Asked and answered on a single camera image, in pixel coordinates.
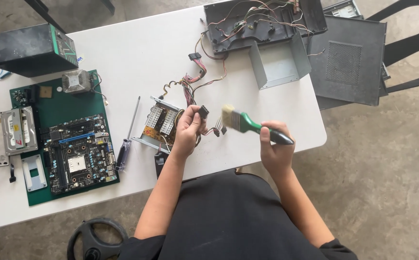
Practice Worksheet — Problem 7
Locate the black box with green edge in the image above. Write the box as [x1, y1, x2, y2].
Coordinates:
[0, 23, 79, 78]

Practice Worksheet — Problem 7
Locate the grey metal drive cage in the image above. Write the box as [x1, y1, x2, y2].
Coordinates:
[248, 30, 312, 90]

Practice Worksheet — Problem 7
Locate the silver processor mounting bracket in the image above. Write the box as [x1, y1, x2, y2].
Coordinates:
[21, 154, 48, 192]

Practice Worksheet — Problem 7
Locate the black vented case side panel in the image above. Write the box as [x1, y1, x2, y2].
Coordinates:
[308, 14, 391, 111]

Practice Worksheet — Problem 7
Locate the silver processor heat sink cooler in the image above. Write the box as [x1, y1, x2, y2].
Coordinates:
[62, 69, 93, 95]

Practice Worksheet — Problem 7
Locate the black plastic chair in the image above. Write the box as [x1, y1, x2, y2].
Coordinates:
[366, 0, 419, 94]

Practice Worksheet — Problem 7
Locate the green handled paintbrush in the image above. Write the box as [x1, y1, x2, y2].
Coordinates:
[221, 104, 295, 146]

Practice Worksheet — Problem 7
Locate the black cooling fan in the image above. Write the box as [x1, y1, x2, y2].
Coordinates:
[154, 150, 170, 180]

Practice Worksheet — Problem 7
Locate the person's left hand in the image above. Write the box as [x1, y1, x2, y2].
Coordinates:
[173, 105, 208, 160]

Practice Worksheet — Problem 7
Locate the person's black shirt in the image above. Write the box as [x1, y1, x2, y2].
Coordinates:
[117, 169, 359, 260]

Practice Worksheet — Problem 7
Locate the clear blue handled screwdriver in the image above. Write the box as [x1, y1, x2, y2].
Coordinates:
[114, 96, 141, 172]

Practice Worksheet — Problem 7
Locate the power supply circuit board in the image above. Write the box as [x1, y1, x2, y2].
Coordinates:
[131, 95, 185, 154]

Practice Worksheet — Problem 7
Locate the green cutting mat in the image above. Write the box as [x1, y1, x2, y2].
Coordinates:
[9, 69, 120, 207]

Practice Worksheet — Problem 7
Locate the coloured power supply wire bundle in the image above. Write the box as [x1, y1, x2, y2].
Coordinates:
[159, 34, 229, 147]

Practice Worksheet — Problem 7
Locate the black computer motherboard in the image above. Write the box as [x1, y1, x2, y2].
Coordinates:
[43, 113, 118, 196]

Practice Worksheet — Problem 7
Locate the person's right hand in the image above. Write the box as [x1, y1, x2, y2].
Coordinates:
[259, 121, 297, 175]

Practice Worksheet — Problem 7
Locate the silver hard disk drive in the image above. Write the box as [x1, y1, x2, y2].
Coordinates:
[0, 106, 39, 157]

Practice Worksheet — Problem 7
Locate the black case panel with wires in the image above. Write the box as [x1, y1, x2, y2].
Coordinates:
[202, 0, 329, 55]

